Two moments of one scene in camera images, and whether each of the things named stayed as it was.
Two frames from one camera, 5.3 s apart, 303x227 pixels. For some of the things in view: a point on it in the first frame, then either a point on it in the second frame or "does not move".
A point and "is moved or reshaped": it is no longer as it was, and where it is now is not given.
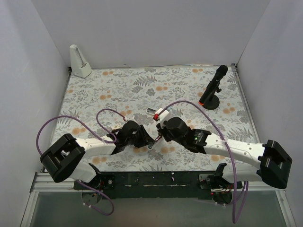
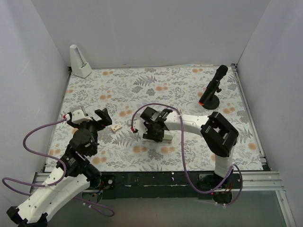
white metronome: x=79 y=67 does not move
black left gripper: x=142 y=136 → x=95 y=121
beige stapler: x=150 y=146 is moved or reshaped
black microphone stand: x=213 y=101 does not move
